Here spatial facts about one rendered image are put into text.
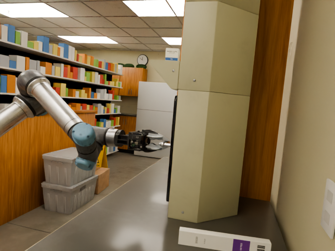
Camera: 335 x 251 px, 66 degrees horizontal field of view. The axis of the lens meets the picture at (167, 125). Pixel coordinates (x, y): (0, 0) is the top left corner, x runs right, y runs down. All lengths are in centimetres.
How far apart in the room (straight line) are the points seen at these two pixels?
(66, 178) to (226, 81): 250
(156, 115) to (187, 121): 515
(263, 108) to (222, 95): 37
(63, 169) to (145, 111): 340
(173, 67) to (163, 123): 511
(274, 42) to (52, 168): 265
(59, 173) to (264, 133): 244
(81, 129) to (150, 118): 520
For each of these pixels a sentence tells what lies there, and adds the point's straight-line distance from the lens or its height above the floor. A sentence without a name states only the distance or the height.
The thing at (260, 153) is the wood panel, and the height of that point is 116.
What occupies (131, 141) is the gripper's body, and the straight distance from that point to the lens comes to 102.
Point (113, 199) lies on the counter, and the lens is 114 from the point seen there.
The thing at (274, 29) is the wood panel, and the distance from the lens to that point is 132.
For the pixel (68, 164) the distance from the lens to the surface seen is 308.
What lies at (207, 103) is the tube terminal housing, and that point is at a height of 137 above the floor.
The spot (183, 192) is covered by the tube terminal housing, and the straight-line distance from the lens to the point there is 96.
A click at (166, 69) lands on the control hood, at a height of 148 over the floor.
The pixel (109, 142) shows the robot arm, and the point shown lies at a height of 118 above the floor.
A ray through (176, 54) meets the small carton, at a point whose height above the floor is 155.
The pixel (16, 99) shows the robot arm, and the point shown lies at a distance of 127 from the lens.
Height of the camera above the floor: 136
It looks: 5 degrees down
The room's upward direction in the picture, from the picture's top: 5 degrees clockwise
